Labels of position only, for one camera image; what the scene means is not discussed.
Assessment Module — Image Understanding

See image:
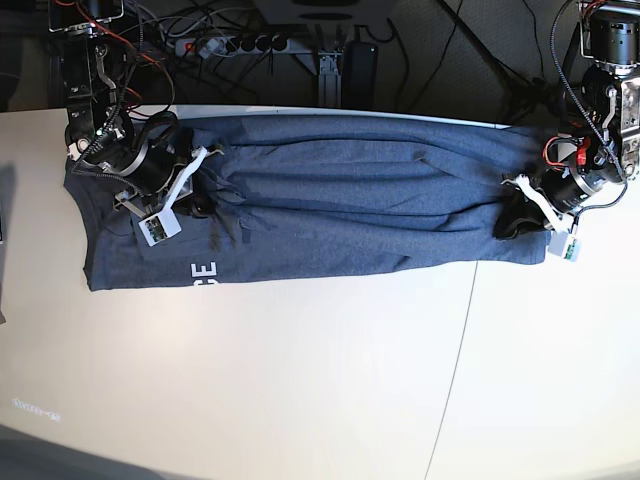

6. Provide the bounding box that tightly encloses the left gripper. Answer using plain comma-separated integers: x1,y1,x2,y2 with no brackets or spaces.
494,169,600,238

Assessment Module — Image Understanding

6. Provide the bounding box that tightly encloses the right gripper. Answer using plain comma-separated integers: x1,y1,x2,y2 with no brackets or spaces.
107,142,223,219

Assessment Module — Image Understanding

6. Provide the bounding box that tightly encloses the blue grey T-shirt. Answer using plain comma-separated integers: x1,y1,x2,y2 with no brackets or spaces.
64,115,548,291

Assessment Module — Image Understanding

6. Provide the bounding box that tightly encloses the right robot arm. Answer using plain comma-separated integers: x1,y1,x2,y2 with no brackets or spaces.
48,1,215,218

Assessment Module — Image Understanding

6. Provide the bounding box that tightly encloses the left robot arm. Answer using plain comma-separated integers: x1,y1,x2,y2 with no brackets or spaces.
493,1,639,240

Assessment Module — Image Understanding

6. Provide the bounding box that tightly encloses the black tripod stand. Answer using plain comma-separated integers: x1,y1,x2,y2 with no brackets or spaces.
437,1,569,124

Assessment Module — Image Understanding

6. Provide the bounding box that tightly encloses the white power strip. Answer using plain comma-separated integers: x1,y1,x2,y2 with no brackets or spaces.
174,34,314,60

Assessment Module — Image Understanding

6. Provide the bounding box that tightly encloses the grey speaker box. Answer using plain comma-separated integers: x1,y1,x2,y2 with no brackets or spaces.
253,0,397,25

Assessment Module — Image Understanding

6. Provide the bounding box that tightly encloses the black power adapter box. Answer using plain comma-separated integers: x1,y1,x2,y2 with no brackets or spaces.
341,40,378,110

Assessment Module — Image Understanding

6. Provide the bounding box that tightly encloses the white table label sticker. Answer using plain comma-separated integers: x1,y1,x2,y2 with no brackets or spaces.
12,398,61,423

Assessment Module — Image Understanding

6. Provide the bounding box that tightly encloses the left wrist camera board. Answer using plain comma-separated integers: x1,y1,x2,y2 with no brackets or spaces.
547,231,581,262

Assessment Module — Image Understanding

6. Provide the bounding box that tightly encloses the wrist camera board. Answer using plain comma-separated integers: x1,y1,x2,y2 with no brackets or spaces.
547,231,581,262
138,209,182,247

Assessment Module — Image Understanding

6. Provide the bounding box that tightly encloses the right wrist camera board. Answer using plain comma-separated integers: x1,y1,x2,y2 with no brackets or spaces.
138,209,182,247

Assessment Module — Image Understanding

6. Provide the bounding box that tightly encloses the aluminium frame post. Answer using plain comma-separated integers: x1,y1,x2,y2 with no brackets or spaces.
317,52,342,109

